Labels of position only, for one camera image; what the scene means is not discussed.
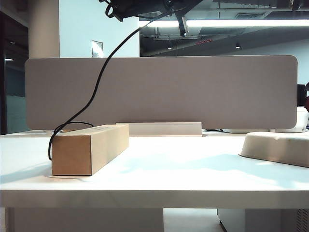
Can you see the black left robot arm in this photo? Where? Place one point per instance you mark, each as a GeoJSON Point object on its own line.
{"type": "Point", "coordinates": [140, 7]}

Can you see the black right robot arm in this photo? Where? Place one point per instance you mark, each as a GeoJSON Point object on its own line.
{"type": "Point", "coordinates": [296, 4]}

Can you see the grey fabric desk divider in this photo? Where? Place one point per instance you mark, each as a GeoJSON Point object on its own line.
{"type": "Point", "coordinates": [181, 91]}

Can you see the red illuminated sign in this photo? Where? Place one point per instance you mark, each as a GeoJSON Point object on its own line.
{"type": "Point", "coordinates": [204, 42]}

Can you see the long brown cardboard box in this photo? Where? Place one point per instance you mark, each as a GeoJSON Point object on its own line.
{"type": "Point", "coordinates": [72, 154]}

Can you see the black ceiling spot lamp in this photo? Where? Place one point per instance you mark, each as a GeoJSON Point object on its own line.
{"type": "Point", "coordinates": [238, 45]}

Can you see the beige moulded pulp tray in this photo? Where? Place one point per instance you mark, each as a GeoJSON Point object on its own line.
{"type": "Point", "coordinates": [272, 147]}

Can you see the long ceiling light strip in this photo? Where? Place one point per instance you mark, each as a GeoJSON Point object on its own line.
{"type": "Point", "coordinates": [241, 23]}

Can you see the beige round pillar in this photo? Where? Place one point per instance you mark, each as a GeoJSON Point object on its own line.
{"type": "Point", "coordinates": [43, 29]}

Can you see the white rounded appliance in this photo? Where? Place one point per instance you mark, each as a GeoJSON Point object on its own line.
{"type": "Point", "coordinates": [301, 120]}

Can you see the black monitor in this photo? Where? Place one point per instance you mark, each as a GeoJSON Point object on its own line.
{"type": "Point", "coordinates": [300, 95]}

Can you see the person in background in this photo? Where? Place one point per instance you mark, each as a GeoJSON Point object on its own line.
{"type": "Point", "coordinates": [307, 101]}

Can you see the framed wall notice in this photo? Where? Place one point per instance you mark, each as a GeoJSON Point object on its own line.
{"type": "Point", "coordinates": [97, 48]}

